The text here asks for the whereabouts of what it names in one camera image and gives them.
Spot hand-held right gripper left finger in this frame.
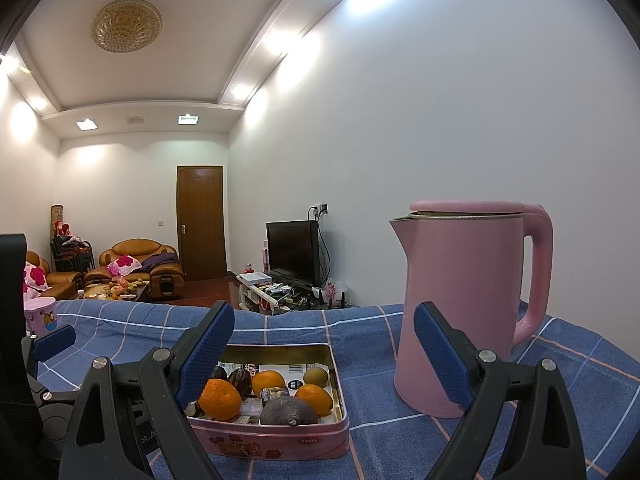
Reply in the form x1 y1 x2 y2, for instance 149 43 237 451
59 301 236 480

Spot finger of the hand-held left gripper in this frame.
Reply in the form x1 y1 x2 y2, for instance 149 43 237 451
35 385 83 412
21 325 77 391

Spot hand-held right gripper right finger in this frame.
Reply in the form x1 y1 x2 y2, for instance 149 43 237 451
413 301 586 480

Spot large orange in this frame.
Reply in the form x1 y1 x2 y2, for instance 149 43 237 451
199 379 243 421

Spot small orange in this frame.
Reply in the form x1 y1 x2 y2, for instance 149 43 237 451
295 384 335 417
251 370 287 397

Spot round purple fruit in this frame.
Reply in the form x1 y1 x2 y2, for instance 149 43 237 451
260 396 319 427

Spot pink metal tin box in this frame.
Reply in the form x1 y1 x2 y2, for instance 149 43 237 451
187 343 351 461

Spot pink cartoon mug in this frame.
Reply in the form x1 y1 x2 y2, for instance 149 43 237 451
23 296 57 338

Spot brown leather sofa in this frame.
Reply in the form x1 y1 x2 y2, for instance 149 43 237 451
25 251 83 301

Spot pink flowered pillow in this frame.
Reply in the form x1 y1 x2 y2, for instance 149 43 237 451
24 265 51 291
107 255 142 277

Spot dark coffee table with food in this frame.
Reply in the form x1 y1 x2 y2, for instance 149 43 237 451
80 280 151 303

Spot white television stand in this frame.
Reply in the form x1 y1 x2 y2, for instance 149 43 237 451
237 272 321 316

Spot blue plaid blanket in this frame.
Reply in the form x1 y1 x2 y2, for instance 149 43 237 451
22 300 640 480

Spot stacked chairs with clothes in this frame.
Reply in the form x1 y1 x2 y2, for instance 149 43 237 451
50 232 96 273

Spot printed paper sheets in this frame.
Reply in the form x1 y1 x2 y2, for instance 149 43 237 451
217 360 331 428

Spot pink electric kettle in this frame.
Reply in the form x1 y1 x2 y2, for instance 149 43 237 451
389 200 554 418

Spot purple cloth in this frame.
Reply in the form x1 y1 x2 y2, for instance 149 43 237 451
142 252 181 273

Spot brown leather armchair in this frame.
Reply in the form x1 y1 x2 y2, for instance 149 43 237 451
84 238 187 302

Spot pink flowered bag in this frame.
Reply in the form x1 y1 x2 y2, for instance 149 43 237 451
322 280 346 306

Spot black television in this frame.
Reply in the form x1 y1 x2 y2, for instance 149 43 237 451
265 220 321 287

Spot brown wooden door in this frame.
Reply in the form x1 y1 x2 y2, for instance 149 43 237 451
176 165 228 282

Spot round crystal ceiling lamp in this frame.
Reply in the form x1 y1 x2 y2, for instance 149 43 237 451
90 0 163 54

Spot black power cable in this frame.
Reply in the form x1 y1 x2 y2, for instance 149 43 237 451
315 212 334 286

